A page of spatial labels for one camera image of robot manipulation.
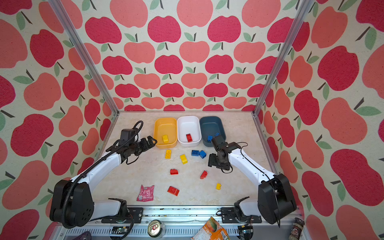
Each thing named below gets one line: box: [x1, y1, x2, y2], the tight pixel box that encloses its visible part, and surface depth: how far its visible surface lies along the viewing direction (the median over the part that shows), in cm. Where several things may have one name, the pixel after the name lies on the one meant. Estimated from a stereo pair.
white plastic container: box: [177, 115, 202, 147], surface depth 111 cm
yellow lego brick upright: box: [165, 149, 172, 159], surface depth 100 cm
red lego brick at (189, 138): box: [186, 133, 193, 143], surface depth 106 cm
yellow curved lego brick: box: [180, 154, 189, 165], surface depth 96 cm
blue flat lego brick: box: [191, 150, 200, 156], surface depth 98 cm
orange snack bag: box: [190, 216, 231, 240], surface depth 69 cm
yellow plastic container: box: [153, 117, 178, 149], surface depth 109 cm
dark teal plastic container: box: [199, 116, 226, 147], surface depth 113 cm
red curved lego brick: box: [170, 168, 179, 175], surface depth 90 cm
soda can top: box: [147, 219, 163, 238], surface depth 63 cm
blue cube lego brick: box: [199, 150, 207, 159], surface depth 97 cm
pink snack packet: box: [136, 184, 155, 202], surface depth 82 cm
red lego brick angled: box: [200, 170, 208, 180], surface depth 88 cm
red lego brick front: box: [167, 186, 180, 197], surface depth 83 cm
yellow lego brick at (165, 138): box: [162, 134, 169, 144], surface depth 104 cm
